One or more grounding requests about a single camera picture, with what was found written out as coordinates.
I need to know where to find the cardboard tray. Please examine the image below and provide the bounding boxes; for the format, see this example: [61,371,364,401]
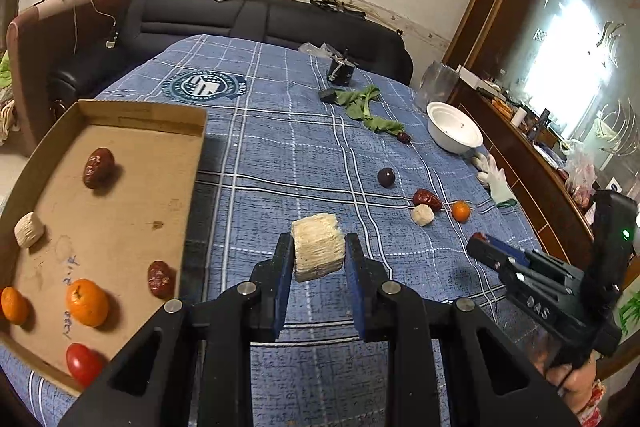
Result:
[1,100,207,395]

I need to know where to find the blue plaid tablecloth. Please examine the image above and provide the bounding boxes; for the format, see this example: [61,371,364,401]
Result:
[1,36,537,426]

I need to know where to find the right hand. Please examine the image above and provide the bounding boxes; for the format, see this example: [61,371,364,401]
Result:
[529,348,597,415]

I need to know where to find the green and beige blankets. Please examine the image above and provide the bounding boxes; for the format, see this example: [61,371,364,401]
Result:
[0,51,20,145]

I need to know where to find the brown armchair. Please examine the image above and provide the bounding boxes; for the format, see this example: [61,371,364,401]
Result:
[6,0,130,156]

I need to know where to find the green leafy vegetable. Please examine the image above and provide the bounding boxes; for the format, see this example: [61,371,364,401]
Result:
[334,86,405,136]

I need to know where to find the large orange mandarin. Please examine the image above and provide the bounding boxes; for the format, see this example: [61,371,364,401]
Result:
[65,279,110,327]

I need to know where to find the red jujube date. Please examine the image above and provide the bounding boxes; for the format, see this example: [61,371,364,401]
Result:
[412,188,442,212]
[82,147,115,190]
[472,232,488,242]
[146,260,175,299]

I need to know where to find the black leather sofa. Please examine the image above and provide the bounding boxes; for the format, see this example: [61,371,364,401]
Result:
[47,0,413,108]

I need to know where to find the small black device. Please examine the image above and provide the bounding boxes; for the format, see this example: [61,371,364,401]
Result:
[326,49,356,87]

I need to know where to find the white knit glove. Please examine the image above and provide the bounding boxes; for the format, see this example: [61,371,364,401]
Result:
[472,153,518,208]

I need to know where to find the dark plum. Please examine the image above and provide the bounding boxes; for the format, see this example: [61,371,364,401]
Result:
[376,168,396,188]

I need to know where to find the small orange mandarin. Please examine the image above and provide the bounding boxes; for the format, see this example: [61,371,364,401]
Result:
[1,286,29,326]

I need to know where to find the clear plastic cup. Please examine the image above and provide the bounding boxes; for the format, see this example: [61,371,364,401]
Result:
[414,61,459,113]

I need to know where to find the dark date near vegetable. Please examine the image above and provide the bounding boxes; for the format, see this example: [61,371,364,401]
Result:
[397,132,411,144]

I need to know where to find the wooden cabinet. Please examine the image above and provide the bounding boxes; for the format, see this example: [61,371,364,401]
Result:
[445,0,639,289]

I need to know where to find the red tomato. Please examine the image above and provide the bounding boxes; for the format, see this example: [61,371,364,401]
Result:
[65,343,106,388]

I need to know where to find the white bowl stack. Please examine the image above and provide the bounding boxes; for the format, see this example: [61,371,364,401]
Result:
[426,102,483,155]

